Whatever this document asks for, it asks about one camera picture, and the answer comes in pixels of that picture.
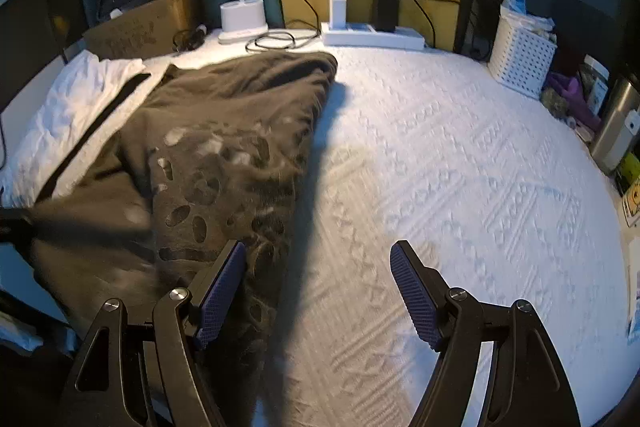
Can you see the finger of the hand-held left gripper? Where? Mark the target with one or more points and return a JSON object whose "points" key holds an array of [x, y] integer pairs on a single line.
{"points": [[15, 224]]}

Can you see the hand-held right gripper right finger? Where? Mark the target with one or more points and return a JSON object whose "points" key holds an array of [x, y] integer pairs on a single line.
{"points": [[417, 302]]}

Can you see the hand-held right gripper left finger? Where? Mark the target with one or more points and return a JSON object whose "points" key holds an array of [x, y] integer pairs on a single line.
{"points": [[220, 292]]}

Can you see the dark grey t-shirt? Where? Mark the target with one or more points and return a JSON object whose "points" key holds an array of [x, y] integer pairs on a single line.
{"points": [[225, 117]]}

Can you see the white crumpled cloth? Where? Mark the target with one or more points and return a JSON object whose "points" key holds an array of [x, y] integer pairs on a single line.
{"points": [[65, 107]]}

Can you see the brown cardboard box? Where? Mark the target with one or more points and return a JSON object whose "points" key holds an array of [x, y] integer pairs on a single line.
{"points": [[145, 29]]}

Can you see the white mug with yellow print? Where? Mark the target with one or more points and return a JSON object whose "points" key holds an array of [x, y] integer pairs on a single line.
{"points": [[634, 202]]}

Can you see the yellow-green container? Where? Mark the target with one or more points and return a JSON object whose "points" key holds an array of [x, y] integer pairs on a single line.
{"points": [[631, 167]]}

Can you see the purple cloth item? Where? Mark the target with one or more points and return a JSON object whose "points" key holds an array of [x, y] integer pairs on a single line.
{"points": [[570, 94]]}

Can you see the white woven basket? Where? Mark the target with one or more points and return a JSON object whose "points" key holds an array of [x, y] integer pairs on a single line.
{"points": [[520, 57]]}

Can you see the stainless steel bottle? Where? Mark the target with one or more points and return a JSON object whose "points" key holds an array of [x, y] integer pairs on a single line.
{"points": [[617, 127]]}

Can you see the white power strip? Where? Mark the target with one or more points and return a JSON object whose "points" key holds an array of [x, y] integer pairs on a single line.
{"points": [[370, 39]]}

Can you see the clear jar with white lid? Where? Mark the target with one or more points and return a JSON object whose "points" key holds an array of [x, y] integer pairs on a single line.
{"points": [[597, 92]]}

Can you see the black charger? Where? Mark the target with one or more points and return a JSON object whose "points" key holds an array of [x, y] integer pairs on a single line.
{"points": [[385, 14]]}

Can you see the white charger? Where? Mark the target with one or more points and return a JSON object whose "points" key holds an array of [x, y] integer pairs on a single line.
{"points": [[337, 14]]}

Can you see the blue and white tissue pack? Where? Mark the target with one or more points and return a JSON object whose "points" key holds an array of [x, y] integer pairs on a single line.
{"points": [[515, 4]]}

